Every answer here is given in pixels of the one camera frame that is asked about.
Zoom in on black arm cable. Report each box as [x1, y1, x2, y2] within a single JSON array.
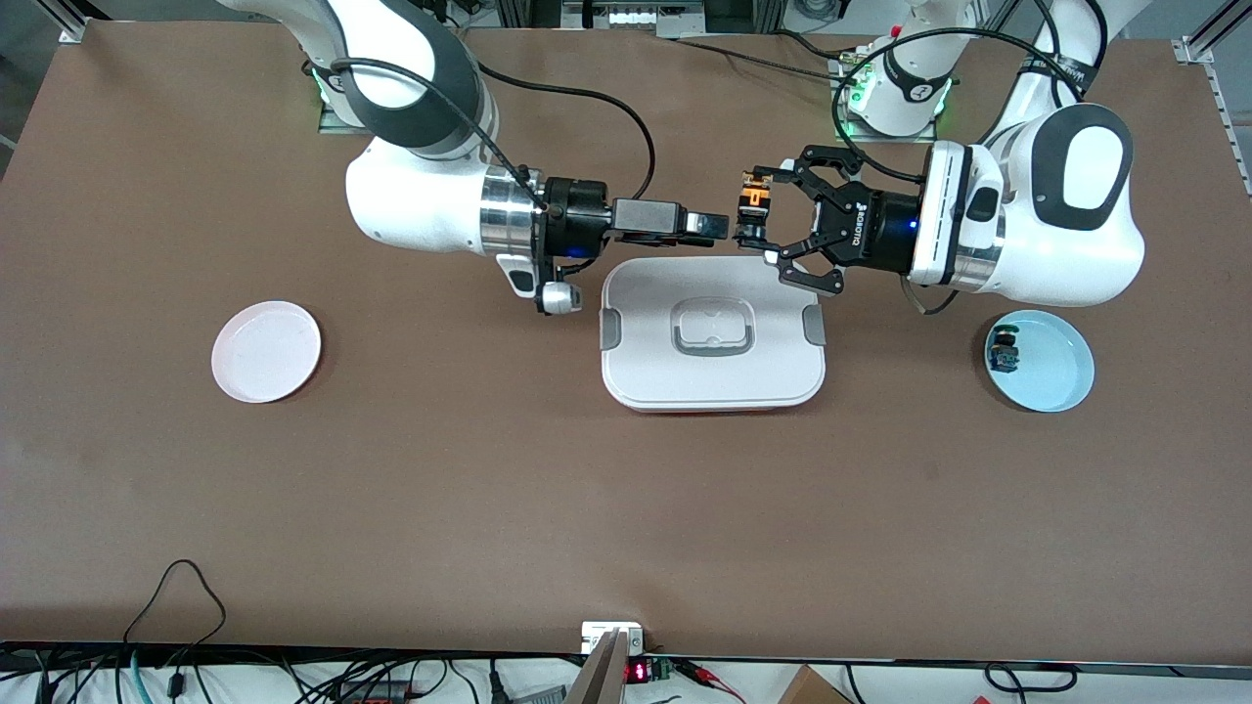
[[331, 57, 656, 208], [831, 0, 1108, 187]]

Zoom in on small white box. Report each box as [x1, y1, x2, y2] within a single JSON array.
[[581, 621, 645, 655]]

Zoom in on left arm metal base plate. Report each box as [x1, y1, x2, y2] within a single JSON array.
[[831, 54, 938, 145]]

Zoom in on red clip leads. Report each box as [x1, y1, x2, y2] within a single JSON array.
[[675, 659, 747, 704]]

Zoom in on orange push-button switch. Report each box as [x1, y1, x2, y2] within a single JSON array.
[[735, 170, 777, 251]]

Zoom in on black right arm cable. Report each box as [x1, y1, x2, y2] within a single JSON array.
[[331, 57, 656, 208]]

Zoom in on light blue round plate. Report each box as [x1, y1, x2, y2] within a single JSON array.
[[983, 309, 1096, 414]]

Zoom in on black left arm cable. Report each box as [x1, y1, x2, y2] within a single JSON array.
[[831, 0, 1108, 187]]

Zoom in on thin black looped cable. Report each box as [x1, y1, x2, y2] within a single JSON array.
[[122, 558, 229, 678]]

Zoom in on white lidded lunch box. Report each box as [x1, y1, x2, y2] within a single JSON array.
[[599, 256, 827, 415]]

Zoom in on black coiled cable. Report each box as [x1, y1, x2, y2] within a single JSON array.
[[983, 662, 1079, 692]]

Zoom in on brown cardboard box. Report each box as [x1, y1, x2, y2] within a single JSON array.
[[778, 665, 852, 704]]

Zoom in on grey aluminium post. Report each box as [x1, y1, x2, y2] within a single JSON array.
[[565, 631, 630, 704]]

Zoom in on aluminium perforated rail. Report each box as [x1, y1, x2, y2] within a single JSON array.
[[1172, 0, 1252, 189]]

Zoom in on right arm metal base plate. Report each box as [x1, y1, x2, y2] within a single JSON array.
[[315, 93, 373, 135]]

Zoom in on aluminium corner bracket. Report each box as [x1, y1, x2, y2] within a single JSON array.
[[34, 0, 89, 46]]

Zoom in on aluminium frame structure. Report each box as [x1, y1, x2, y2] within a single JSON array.
[[494, 0, 783, 40]]

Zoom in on black cable across table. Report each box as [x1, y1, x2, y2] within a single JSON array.
[[673, 29, 864, 85]]

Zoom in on pink round plate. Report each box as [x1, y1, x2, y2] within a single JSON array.
[[210, 300, 323, 405]]

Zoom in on black power strip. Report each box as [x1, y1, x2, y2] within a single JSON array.
[[333, 680, 413, 704]]

